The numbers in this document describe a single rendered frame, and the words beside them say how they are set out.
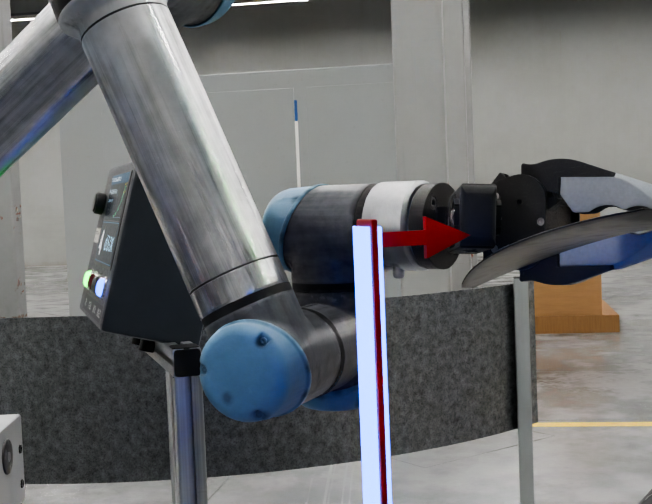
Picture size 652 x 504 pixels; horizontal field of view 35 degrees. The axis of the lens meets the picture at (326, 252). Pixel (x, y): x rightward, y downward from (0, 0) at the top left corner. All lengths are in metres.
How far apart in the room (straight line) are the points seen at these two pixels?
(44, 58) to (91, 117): 6.19
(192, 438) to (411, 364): 1.58
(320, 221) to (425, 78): 4.16
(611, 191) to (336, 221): 0.23
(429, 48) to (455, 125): 5.80
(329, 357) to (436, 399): 1.90
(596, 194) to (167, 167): 0.32
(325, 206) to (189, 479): 0.37
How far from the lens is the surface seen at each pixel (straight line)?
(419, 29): 5.05
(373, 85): 6.77
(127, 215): 1.12
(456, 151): 10.79
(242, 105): 6.90
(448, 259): 0.86
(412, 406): 2.66
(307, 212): 0.88
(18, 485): 1.12
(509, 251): 0.63
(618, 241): 0.76
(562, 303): 8.84
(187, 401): 1.10
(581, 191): 0.78
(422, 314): 2.65
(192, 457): 1.12
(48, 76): 1.03
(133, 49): 0.82
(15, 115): 1.06
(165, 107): 0.80
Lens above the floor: 1.20
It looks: 3 degrees down
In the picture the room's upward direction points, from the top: 2 degrees counter-clockwise
